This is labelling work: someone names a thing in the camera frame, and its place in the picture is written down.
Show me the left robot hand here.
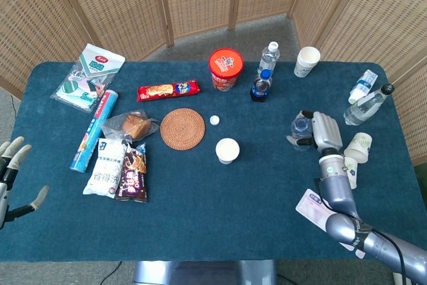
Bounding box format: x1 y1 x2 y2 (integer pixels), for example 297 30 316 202
0 135 50 231

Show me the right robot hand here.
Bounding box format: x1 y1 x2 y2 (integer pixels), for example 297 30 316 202
295 109 344 154

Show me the clear water bottle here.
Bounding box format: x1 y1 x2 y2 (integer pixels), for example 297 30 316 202
286 116 316 151

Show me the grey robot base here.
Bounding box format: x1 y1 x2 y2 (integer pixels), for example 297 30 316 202
133 260 278 285

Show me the paper cup green leaf print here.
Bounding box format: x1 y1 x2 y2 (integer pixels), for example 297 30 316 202
344 132 373 164

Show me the clear bottle black cap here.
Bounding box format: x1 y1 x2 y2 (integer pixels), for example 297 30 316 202
343 83 396 127

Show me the paper cup blue flower print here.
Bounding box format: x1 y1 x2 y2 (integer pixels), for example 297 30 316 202
343 156 360 190

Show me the small water bottle blue label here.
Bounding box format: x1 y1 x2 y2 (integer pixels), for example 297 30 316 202
348 69 379 105

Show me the cola bottle blue cap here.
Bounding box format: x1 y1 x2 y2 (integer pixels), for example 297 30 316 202
250 69 274 103

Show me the clear bottle white cap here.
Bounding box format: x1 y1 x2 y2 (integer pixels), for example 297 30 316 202
258 41 280 75

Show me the white paper cup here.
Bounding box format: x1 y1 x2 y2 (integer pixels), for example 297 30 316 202
215 137 241 165

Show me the orange instant noodle cup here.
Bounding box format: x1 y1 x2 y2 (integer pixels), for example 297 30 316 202
208 47 245 93

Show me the stack of paper cups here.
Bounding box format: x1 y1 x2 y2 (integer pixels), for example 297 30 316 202
294 46 322 79

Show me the white detergent bag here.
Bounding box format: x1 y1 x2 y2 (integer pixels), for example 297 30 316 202
82 137 127 199

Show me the blue plastic wrap roll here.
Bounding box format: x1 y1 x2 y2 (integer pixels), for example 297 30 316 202
69 89 119 174

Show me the brown chocolate snack bag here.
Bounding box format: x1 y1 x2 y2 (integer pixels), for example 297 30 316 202
115 143 149 203

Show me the blue table cloth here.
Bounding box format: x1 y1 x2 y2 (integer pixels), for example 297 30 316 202
0 61 427 262

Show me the green white dishcloth pack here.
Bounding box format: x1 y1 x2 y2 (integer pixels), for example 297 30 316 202
49 43 126 114

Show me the round woven rattan coaster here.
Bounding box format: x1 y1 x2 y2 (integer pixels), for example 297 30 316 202
159 107 206 151

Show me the bread in clear bag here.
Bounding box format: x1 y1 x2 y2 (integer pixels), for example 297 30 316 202
100 109 160 142

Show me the red biscuit pack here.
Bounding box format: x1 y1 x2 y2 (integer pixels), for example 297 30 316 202
137 79 201 103

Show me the woven folding screen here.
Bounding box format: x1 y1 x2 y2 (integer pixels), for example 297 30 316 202
0 0 427 166

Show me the black floor cable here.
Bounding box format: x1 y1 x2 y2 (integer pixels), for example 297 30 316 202
99 260 125 285

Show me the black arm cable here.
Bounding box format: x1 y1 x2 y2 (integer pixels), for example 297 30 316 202
313 178 408 285

